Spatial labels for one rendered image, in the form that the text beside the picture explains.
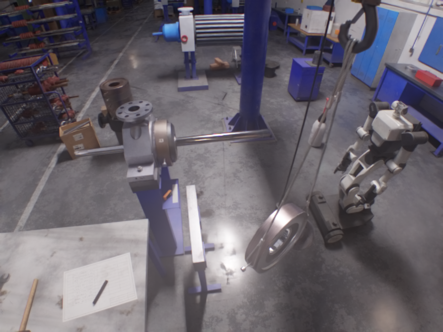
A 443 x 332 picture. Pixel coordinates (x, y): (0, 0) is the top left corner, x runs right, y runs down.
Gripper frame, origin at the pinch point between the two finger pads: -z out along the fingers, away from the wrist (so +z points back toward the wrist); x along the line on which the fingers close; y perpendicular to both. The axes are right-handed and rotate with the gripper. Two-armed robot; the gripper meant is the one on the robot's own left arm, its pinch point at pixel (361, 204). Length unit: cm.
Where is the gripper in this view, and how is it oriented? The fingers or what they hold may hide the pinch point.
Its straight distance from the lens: 238.8
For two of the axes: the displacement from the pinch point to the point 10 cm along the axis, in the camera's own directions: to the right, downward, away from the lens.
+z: 2.0, -7.3, -6.6
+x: -9.7, -0.5, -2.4
